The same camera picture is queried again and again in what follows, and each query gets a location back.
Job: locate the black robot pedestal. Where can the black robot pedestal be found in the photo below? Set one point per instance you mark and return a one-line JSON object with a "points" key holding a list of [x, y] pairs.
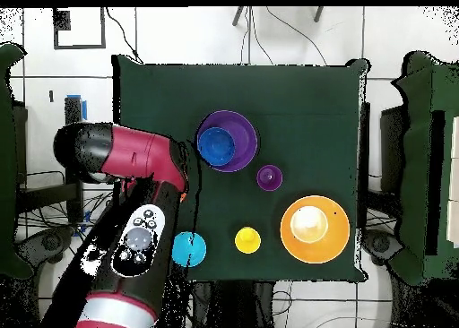
{"points": [[233, 306]]}

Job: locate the purple plastic cup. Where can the purple plastic cup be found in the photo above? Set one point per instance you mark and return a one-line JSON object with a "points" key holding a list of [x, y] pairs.
{"points": [[269, 177]]}

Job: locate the large purple plastic bowl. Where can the large purple plastic bowl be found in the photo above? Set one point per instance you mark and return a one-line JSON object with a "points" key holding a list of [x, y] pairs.
{"points": [[247, 141]]}

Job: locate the grey tripod leg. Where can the grey tripod leg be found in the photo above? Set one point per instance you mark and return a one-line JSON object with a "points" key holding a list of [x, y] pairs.
{"points": [[318, 15], [238, 17]]}

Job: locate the black square frame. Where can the black square frame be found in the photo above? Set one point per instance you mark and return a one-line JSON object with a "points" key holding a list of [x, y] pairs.
{"points": [[79, 46]]}

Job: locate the large yellow plastic bowl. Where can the large yellow plastic bowl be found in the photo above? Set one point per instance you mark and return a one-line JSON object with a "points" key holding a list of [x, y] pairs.
{"points": [[333, 242]]}

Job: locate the blue tape strip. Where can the blue tape strip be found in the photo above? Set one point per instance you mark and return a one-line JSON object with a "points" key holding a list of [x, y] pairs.
{"points": [[84, 110]]}

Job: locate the black pedestal leg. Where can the black pedestal leg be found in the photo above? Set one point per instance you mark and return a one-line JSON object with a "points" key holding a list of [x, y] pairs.
{"points": [[50, 242], [380, 243]]}

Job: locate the small dark blue bowl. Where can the small dark blue bowl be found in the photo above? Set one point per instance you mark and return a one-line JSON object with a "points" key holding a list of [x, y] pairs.
{"points": [[215, 147]]}

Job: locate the dark green tablecloth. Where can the dark green tablecloth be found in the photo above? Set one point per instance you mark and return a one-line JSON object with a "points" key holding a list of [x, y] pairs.
{"points": [[304, 102]]}

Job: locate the yellow plastic cup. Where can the yellow plastic cup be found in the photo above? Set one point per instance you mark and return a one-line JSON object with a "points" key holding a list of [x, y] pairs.
{"points": [[247, 240]]}

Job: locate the green cloth side table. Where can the green cloth side table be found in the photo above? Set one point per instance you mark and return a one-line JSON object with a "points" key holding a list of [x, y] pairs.
{"points": [[416, 163], [7, 163]]}

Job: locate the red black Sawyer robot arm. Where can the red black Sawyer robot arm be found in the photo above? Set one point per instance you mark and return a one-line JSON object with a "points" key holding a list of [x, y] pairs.
{"points": [[136, 156]]}

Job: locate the white boxes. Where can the white boxes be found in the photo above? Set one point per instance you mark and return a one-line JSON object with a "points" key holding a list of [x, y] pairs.
{"points": [[454, 181]]}

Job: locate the small cyan plastic bowl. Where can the small cyan plastic bowl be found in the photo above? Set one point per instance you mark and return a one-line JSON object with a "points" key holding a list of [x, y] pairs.
{"points": [[199, 251]]}

